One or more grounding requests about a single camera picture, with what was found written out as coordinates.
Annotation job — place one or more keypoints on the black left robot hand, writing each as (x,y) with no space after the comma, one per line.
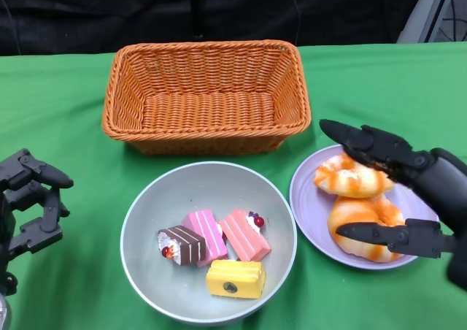
(22,206)

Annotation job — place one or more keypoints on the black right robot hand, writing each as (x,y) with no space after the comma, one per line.
(448,198)

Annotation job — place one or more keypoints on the croissant-shaped orange striped bread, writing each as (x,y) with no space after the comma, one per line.
(350,180)

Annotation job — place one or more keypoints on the grey round bowl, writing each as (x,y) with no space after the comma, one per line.
(204,187)

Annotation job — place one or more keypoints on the lavender round plate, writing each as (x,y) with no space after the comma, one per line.
(310,213)

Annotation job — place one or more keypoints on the chocolate brown toy cake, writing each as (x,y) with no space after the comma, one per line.
(189,246)

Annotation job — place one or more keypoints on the magenta pink toy cake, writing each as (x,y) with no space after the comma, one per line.
(208,231)

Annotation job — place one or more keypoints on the salmon toy cake with cherry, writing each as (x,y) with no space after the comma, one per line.
(244,238)

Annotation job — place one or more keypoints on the orange wicker basket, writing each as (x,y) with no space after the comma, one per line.
(208,111)

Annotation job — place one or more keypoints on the yellow toy cake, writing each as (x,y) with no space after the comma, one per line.
(237,275)

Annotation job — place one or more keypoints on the black backdrop cloth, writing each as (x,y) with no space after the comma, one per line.
(91,16)

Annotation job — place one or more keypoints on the black pole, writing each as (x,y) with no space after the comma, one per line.
(198,8)

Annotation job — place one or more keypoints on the aluminium frame post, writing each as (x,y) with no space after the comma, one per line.
(419,16)

